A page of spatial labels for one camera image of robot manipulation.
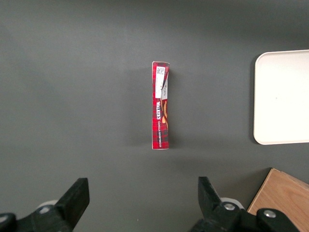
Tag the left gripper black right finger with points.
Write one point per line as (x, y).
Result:
(210, 205)

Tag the red tartan cookie box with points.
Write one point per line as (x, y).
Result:
(159, 113)

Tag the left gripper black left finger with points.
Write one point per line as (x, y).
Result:
(72, 200)

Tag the light brown wooden board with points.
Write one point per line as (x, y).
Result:
(280, 191)

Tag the cream white plastic tray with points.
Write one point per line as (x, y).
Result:
(282, 96)

